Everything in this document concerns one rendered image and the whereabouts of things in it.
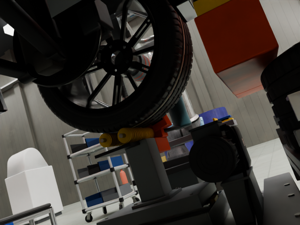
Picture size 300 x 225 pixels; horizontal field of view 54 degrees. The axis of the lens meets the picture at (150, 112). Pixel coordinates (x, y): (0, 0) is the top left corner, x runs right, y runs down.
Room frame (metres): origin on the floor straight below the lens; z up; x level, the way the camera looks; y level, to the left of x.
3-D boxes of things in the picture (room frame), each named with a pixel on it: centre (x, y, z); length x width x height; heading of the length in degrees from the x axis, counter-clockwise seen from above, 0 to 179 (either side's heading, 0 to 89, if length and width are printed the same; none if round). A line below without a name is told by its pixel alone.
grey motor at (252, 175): (1.06, -0.18, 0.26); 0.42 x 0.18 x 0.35; 161
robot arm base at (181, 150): (2.36, -0.11, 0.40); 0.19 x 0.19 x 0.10
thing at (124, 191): (3.36, 0.73, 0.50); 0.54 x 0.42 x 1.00; 71
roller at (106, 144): (1.29, 0.17, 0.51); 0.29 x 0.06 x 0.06; 161
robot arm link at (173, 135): (2.36, -0.12, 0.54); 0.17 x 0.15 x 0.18; 76
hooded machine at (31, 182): (6.30, 2.88, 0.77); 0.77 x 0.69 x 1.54; 158
